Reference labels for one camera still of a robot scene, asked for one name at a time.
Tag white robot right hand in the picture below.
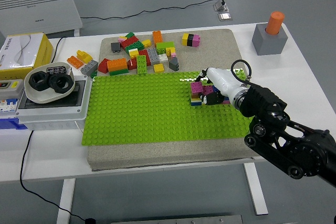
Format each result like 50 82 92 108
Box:
195 68 247 105

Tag magenta toy brick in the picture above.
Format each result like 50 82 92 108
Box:
190 81 204 95

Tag yellow black pink brick stack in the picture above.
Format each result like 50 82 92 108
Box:
182 33 201 47

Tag lime green toy brick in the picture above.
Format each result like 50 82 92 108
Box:
156 41 176 55

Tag light grey toy brick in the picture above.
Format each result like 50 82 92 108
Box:
80 60 99 76
146 47 161 65

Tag tall orange toy brick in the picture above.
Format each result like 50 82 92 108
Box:
152 30 164 45

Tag green studded baseplate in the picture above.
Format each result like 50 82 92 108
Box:
80 68 254 146

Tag dark green toy brick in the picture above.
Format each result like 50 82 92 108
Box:
124 41 145 55

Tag large red toy brick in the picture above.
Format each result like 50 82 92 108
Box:
120 36 140 49

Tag flat green toy brick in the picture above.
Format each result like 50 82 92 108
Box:
109 68 130 76

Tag large orange toy brick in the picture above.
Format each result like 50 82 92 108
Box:
107 58 128 72

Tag red sloped toy brick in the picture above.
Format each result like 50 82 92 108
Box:
98 58 111 74

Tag yellow sloped toy brick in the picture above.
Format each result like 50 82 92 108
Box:
76 50 93 64

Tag flat orange toy brick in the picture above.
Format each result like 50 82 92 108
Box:
67 56 85 70

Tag dark grey sloped brick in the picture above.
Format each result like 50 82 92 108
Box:
169 57 180 72

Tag grey cube holder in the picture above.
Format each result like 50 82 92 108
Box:
251 23 289 56

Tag open metal floor socket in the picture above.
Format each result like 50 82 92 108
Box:
213 0 230 13

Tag orange cylinder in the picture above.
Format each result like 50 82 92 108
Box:
265 11 285 36

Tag long lime green brick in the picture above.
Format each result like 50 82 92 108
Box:
136 55 149 74

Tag grey-brown foam mat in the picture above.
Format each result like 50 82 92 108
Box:
86 28 259 172

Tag white table leg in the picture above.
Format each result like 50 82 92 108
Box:
243 162 269 216
56 178 77 224

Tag small black terminal block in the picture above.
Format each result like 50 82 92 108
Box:
46 66 66 76

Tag large black hex nut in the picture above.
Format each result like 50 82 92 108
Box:
28 71 51 92
48 73 73 94

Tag grey junction box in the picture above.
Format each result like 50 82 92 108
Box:
15 74 93 131

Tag white bowl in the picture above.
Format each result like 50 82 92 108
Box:
24 62 76 104

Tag white panel heater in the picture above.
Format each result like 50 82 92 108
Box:
0 0 83 37

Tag yellow and white tissue box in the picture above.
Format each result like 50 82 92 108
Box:
0 32 55 80

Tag grey circuit breaker box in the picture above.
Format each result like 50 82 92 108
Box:
0 79 25 114

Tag black heater cable with plug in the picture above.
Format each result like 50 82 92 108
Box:
80 0 225 21

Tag black power cable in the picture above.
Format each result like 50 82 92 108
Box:
19 36 97 224

